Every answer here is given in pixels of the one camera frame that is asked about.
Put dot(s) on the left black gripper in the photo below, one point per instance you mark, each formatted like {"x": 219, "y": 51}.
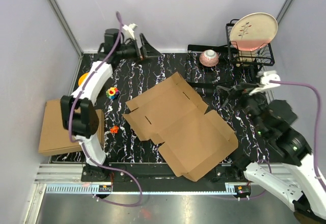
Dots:
{"x": 147, "y": 50}

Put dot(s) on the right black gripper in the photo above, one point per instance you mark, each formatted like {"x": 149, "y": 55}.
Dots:
{"x": 242, "y": 89}

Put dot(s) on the brown cardboard box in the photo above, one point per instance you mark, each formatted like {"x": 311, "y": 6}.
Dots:
{"x": 191, "y": 139}
{"x": 55, "y": 139}

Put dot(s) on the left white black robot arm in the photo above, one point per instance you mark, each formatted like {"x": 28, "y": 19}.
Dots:
{"x": 79, "y": 117}

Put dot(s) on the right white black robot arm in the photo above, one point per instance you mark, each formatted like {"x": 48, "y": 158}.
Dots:
{"x": 272, "y": 121}

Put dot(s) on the closed brown cardboard box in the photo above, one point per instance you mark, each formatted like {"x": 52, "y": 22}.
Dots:
{"x": 55, "y": 139}

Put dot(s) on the beige cup in rack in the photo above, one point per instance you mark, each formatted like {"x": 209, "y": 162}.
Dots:
{"x": 245, "y": 56}

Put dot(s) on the pink patterned ceramic bowl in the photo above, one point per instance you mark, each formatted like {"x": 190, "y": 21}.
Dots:
{"x": 209, "y": 58}

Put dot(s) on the colourful flower toy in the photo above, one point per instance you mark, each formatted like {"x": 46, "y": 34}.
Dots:
{"x": 112, "y": 93}

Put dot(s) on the beige plate with leaf pattern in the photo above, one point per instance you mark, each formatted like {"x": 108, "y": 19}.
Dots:
{"x": 253, "y": 31}

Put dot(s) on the orange bowl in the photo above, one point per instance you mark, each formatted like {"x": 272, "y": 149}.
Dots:
{"x": 82, "y": 78}

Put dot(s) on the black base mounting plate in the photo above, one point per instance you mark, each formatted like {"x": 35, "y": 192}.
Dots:
{"x": 156, "y": 171}

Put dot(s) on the small orange toy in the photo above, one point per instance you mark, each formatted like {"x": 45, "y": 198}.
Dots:
{"x": 114, "y": 129}

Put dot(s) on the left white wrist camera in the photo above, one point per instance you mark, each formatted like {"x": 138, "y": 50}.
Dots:
{"x": 128, "y": 31}

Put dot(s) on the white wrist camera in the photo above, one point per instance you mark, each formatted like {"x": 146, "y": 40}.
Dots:
{"x": 266, "y": 80}
{"x": 128, "y": 31}

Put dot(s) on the black wire dish rack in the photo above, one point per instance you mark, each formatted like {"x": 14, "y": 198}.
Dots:
{"x": 225, "y": 73}

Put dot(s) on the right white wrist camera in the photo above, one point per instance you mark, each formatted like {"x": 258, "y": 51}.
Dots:
{"x": 266, "y": 80}

